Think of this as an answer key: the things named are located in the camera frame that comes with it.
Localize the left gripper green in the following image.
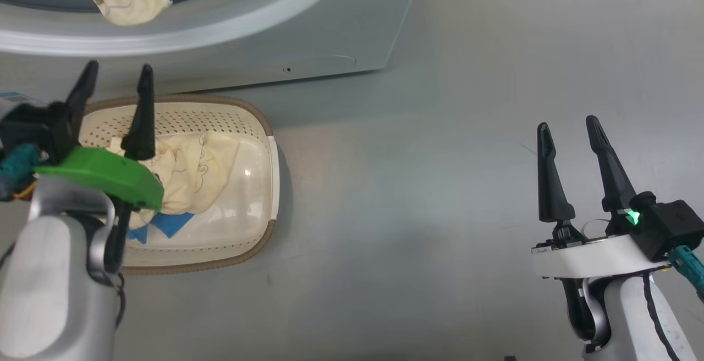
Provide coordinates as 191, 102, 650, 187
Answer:
34, 60, 165, 212

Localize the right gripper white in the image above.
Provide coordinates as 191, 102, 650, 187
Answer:
531, 115, 670, 280

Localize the white front-load washing machine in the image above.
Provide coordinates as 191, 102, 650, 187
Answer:
0, 0, 424, 95

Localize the blue energy label sticker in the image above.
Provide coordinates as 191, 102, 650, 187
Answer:
0, 91, 34, 106

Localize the cream perforated laundry basket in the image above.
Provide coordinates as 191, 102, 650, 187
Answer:
77, 94, 281, 275

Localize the oval drain filter cover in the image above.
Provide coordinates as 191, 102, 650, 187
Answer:
264, 54, 358, 75

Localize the teal connector left camera cable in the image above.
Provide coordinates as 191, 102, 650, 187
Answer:
0, 144, 42, 202

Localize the teal connector camera cable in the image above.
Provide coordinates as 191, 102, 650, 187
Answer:
0, 144, 42, 202
668, 244, 704, 302

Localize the teal connector right camera cable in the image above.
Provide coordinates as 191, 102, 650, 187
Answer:
668, 244, 704, 302

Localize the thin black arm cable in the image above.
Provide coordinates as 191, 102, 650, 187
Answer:
641, 273, 683, 361

